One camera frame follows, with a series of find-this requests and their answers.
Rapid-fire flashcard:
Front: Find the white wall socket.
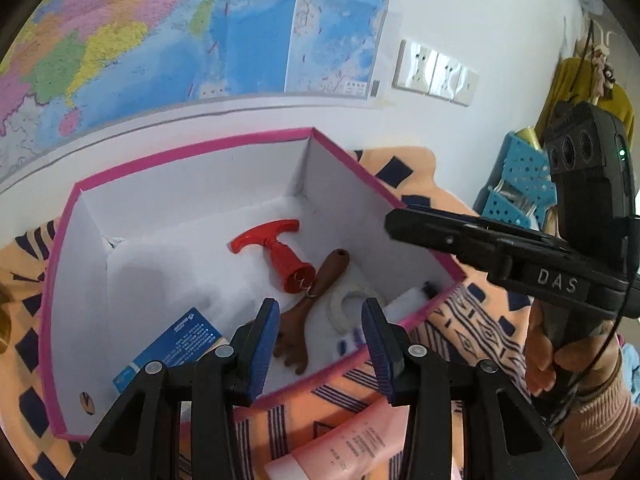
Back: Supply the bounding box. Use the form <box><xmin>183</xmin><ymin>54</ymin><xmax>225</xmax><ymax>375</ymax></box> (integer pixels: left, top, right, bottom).
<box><xmin>392</xmin><ymin>39</ymin><xmax>436</xmax><ymax>95</ymax></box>
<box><xmin>429</xmin><ymin>52</ymin><xmax>463</xmax><ymax>101</ymax></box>
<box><xmin>452</xmin><ymin>65</ymin><xmax>481</xmax><ymax>107</ymax></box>

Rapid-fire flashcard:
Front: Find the colourful wall map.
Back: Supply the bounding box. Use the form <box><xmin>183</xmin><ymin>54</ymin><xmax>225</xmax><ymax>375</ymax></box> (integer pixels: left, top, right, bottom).
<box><xmin>0</xmin><ymin>0</ymin><xmax>398</xmax><ymax>186</ymax></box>

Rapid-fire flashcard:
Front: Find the pink tube white cap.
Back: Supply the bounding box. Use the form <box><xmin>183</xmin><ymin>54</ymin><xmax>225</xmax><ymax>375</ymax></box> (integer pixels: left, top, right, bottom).
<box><xmin>264</xmin><ymin>400</ymin><xmax>411</xmax><ymax>480</ymax></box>

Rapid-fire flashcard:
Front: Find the blue white medicine box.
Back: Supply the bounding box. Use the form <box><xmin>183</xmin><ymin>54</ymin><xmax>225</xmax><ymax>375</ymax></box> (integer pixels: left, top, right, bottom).
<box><xmin>112</xmin><ymin>306</ymin><xmax>231</xmax><ymax>396</ymax></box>

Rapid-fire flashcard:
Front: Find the small white capped tube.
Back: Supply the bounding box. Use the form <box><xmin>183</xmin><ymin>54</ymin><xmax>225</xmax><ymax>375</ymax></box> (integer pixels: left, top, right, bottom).
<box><xmin>387</xmin><ymin>282</ymin><xmax>441</xmax><ymax>323</ymax></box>

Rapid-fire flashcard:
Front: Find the blue perforated plastic basket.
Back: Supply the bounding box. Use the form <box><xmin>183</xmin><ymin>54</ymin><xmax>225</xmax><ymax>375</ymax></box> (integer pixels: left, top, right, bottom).
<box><xmin>472</xmin><ymin>131</ymin><xmax>558</xmax><ymax>231</ymax></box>

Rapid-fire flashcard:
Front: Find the white tape roll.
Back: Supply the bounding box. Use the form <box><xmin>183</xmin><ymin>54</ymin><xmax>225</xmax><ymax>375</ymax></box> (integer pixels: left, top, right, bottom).
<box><xmin>329</xmin><ymin>282</ymin><xmax>388</xmax><ymax>333</ymax></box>

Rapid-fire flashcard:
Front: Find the yellow garment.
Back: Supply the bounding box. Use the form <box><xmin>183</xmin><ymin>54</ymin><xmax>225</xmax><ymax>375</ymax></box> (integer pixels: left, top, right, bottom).
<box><xmin>532</xmin><ymin>57</ymin><xmax>636</xmax><ymax>133</ymax></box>

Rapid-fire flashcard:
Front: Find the small yellow object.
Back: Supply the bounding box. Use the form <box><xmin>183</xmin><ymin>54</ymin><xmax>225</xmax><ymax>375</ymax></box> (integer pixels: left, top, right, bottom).
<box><xmin>515</xmin><ymin>127</ymin><xmax>543</xmax><ymax>151</ymax></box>

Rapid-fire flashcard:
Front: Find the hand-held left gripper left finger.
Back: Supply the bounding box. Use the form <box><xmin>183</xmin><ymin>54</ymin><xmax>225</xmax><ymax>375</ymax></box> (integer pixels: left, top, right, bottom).
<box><xmin>65</xmin><ymin>297</ymin><xmax>281</xmax><ymax>480</ymax></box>

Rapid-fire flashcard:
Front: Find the brown wooden fork keychain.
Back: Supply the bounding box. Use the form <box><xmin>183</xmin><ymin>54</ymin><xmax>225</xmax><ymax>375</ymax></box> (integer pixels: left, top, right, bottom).
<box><xmin>272</xmin><ymin>249</ymin><xmax>351</xmax><ymax>376</ymax></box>

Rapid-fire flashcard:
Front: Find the person's right hand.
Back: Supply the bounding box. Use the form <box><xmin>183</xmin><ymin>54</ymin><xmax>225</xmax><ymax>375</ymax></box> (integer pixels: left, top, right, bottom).
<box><xmin>522</xmin><ymin>305</ymin><xmax>623</xmax><ymax>401</ymax></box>

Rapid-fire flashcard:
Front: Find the person's right forearm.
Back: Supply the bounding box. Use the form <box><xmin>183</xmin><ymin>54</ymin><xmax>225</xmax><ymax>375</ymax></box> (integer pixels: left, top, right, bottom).
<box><xmin>530</xmin><ymin>360</ymin><xmax>640</xmax><ymax>480</ymax></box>

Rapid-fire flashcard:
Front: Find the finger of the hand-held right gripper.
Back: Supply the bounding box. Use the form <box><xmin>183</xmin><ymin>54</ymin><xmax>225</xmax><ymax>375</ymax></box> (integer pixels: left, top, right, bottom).
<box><xmin>406</xmin><ymin>203</ymin><xmax>568</xmax><ymax>251</ymax></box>
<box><xmin>384</xmin><ymin>208</ymin><xmax>516</xmax><ymax>281</ymax></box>

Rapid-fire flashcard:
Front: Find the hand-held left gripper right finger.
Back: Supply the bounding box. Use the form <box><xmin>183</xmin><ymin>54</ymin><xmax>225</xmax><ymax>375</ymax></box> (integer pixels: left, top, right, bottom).
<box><xmin>361</xmin><ymin>297</ymin><xmax>581</xmax><ymax>480</ymax></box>

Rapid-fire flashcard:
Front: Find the small hanging plush toy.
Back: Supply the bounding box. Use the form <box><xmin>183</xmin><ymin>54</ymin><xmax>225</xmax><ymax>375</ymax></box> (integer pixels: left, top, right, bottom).
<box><xmin>590</xmin><ymin>45</ymin><xmax>618</xmax><ymax>96</ymax></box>

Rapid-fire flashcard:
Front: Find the orange patterned blanket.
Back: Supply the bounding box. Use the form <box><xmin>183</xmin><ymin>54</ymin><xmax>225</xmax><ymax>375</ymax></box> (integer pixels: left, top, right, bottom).
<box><xmin>0</xmin><ymin>145</ymin><xmax>551</xmax><ymax>480</ymax></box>

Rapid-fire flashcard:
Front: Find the pink cardboard box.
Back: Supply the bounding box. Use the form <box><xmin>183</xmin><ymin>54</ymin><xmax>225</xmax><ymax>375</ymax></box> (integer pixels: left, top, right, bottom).
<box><xmin>41</xmin><ymin>127</ymin><xmax>468</xmax><ymax>443</ymax></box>

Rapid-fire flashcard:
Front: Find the red T-handle tool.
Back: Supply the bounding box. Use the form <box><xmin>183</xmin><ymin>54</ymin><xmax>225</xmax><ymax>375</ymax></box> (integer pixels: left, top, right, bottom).
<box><xmin>231</xmin><ymin>218</ymin><xmax>317</xmax><ymax>293</ymax></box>

